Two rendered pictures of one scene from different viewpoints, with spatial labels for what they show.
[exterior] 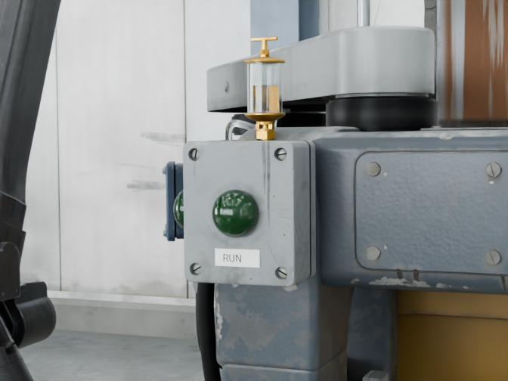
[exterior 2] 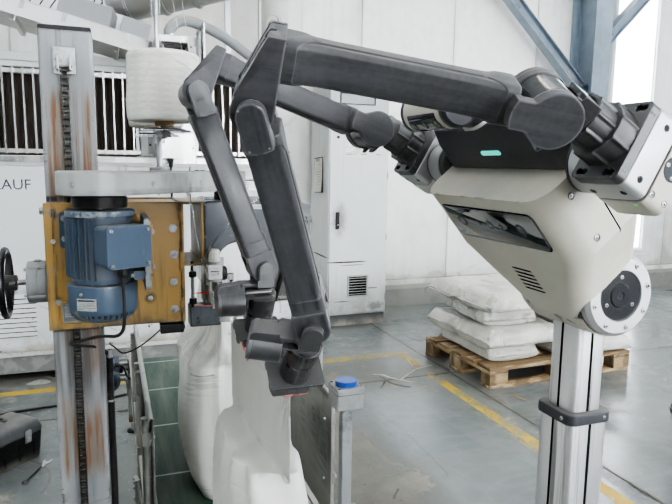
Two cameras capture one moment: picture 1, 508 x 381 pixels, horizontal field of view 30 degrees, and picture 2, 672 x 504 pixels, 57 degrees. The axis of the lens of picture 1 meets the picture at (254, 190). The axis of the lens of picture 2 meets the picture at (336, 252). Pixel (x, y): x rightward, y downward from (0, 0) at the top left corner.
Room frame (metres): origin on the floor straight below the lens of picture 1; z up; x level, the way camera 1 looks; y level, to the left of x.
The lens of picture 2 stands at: (1.67, 1.36, 1.44)
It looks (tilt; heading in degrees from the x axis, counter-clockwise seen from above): 8 degrees down; 229
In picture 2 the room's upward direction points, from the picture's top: 1 degrees clockwise
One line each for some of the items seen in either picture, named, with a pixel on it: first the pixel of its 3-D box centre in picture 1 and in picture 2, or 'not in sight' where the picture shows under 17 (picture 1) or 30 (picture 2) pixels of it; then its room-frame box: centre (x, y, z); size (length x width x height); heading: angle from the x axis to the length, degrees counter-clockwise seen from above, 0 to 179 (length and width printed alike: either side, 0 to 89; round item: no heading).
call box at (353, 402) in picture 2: not in sight; (345, 394); (0.57, 0.16, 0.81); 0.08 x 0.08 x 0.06; 69
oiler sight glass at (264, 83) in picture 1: (264, 88); not in sight; (0.67, -0.01, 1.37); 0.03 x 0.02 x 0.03; 69
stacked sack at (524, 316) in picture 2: not in sight; (488, 307); (-2.01, -1.15, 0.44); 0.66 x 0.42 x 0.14; 63
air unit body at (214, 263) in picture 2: not in sight; (216, 278); (0.86, -0.02, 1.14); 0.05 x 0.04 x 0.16; 159
